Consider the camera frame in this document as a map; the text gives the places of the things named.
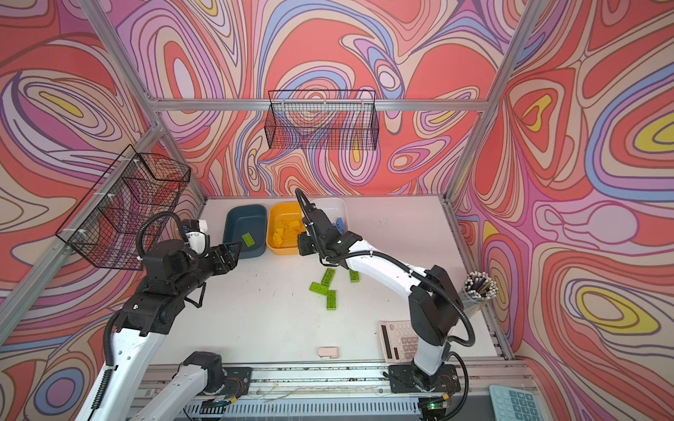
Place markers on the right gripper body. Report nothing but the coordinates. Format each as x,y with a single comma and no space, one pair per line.
309,246

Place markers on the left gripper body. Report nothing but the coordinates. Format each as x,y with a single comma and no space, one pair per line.
211,265

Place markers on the blue lego brick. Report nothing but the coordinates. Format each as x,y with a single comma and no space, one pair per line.
340,225

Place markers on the green lego plate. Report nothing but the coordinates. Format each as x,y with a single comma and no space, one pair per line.
248,240

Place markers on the green lego brick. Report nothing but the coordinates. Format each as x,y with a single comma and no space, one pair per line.
354,276
328,277
331,300

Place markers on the yellow lego brick long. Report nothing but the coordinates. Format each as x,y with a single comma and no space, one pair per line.
277,240

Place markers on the green lego brick low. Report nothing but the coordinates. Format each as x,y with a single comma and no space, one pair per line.
319,288

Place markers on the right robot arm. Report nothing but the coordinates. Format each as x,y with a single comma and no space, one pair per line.
436,310

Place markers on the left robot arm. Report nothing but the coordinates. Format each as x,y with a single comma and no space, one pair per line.
178,258

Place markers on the white plastic bin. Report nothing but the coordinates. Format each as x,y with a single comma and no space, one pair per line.
334,208

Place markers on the yellow plastic bin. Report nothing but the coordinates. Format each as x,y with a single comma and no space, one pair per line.
283,211

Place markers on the dark teal plastic bin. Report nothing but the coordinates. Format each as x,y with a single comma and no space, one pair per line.
247,219

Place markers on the green lego brick bottom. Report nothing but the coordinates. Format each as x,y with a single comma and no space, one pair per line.
331,300

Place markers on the pink eraser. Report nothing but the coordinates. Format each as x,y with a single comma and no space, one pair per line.
328,352

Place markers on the pink calculator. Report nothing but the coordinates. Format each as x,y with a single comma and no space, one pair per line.
398,340

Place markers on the cup of pencils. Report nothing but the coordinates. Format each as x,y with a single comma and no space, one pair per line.
478,288

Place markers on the teal calculator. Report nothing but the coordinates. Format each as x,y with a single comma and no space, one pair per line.
511,404

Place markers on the back wire basket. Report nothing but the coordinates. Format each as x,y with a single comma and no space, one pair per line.
322,119

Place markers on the wire basket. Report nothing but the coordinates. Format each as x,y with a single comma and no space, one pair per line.
322,119
137,187

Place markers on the left wire basket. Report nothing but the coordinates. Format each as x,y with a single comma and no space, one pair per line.
137,187

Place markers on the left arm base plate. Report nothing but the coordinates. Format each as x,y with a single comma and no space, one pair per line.
234,382

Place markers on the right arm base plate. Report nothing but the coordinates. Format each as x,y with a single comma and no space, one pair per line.
407,378

